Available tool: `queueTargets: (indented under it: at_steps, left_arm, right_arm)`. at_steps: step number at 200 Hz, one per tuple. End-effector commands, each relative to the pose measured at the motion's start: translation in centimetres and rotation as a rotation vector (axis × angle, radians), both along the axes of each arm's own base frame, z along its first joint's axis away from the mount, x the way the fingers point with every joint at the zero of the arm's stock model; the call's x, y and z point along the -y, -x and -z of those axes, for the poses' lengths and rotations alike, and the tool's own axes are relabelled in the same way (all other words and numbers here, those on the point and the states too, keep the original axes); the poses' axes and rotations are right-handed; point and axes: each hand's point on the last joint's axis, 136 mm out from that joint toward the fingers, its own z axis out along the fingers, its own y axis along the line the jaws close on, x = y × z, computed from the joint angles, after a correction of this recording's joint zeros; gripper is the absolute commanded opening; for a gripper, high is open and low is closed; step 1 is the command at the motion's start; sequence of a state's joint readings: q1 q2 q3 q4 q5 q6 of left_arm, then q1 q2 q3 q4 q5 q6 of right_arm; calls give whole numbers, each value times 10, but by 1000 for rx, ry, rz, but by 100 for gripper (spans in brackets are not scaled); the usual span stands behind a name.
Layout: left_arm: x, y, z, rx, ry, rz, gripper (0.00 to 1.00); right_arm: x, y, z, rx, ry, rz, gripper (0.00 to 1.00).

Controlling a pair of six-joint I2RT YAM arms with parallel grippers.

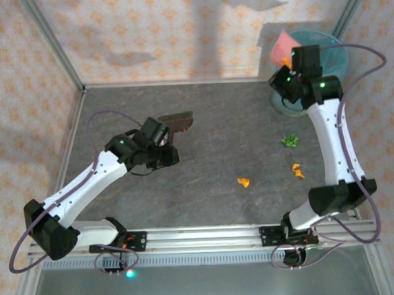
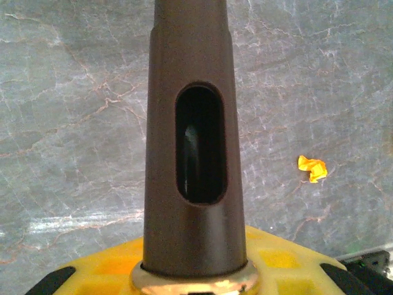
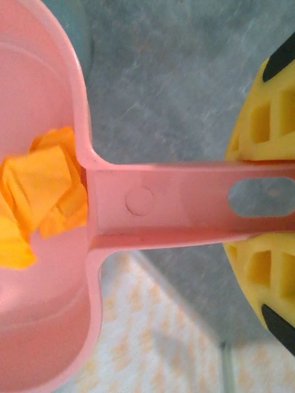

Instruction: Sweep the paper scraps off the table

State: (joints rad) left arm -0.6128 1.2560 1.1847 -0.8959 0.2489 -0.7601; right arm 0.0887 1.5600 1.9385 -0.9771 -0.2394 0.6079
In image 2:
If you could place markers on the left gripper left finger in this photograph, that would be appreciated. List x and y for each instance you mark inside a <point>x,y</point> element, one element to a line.
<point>101,273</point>

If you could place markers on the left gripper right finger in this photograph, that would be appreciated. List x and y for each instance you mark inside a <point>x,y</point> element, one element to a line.
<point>285,267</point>

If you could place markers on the brown hand brush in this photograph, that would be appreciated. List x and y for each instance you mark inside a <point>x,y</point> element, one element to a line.
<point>159,153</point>

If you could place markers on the orange paper scrap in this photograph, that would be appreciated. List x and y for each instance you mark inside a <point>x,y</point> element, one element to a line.
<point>313,169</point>

